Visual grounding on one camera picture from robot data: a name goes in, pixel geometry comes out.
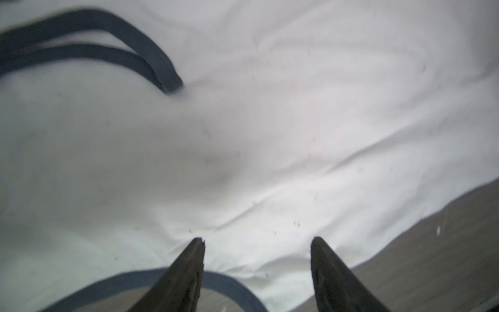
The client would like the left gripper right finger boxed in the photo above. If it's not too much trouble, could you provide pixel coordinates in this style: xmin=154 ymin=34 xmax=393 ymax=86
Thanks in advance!
xmin=311 ymin=237 xmax=389 ymax=312

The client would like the white tank top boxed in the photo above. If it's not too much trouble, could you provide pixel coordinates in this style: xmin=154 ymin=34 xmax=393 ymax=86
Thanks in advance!
xmin=1 ymin=1 xmax=498 ymax=311

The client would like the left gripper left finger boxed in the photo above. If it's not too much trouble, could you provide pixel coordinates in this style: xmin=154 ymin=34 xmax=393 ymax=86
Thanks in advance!
xmin=129 ymin=237 xmax=205 ymax=312

